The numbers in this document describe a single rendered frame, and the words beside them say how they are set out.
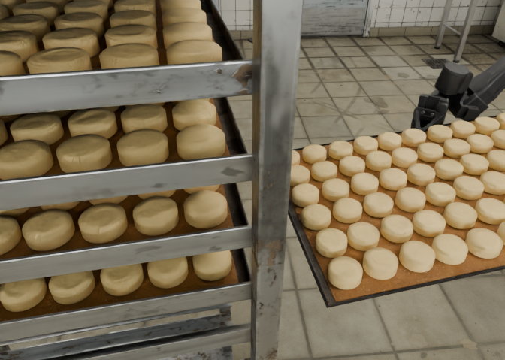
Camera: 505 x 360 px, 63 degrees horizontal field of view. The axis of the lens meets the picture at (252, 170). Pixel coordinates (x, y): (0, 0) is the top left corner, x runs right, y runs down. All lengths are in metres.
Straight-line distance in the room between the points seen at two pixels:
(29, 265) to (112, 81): 0.21
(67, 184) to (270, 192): 0.18
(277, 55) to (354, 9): 4.47
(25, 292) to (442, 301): 1.59
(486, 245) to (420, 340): 1.05
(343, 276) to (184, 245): 0.27
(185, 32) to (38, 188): 0.20
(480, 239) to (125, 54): 0.57
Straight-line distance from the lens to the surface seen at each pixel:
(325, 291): 0.63
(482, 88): 1.16
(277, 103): 0.33
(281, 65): 0.31
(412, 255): 0.67
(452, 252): 0.69
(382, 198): 0.76
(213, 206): 0.47
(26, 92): 0.35
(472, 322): 1.86
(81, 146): 0.43
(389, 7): 4.87
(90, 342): 1.31
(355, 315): 1.72
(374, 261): 0.65
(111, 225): 0.47
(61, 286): 0.55
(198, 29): 0.44
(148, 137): 0.43
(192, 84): 0.34
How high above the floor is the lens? 1.36
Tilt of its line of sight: 35 degrees down
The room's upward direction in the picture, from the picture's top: straight up
